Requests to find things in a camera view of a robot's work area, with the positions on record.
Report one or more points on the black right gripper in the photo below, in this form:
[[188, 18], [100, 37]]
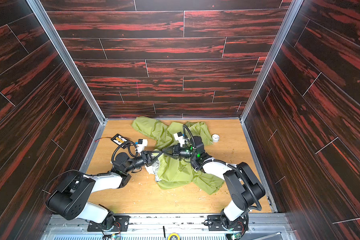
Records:
[[174, 150]]

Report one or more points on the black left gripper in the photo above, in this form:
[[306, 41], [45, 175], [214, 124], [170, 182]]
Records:
[[149, 157]]

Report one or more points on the green Snoopy zip jacket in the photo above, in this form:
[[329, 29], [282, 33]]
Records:
[[174, 173]]

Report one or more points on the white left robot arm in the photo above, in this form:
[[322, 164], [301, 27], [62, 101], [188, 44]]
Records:
[[71, 197]]

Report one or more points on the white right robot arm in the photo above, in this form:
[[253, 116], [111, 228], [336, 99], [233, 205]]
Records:
[[244, 187]]

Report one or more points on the white sticker tape roll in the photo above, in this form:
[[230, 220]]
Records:
[[215, 138]]

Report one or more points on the yellow tape measure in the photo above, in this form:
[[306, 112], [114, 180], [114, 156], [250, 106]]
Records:
[[173, 236]]

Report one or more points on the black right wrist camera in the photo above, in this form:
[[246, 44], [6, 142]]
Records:
[[181, 138]]

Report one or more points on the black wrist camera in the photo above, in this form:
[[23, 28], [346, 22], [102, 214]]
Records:
[[181, 138], [141, 144]]

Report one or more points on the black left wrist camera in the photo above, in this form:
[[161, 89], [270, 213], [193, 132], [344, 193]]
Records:
[[141, 144]]

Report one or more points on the black battery pack with wires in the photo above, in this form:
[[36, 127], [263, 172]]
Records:
[[117, 139]]

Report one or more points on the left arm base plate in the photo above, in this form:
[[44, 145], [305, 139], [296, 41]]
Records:
[[119, 223]]

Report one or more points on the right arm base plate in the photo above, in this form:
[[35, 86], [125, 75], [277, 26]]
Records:
[[222, 223]]

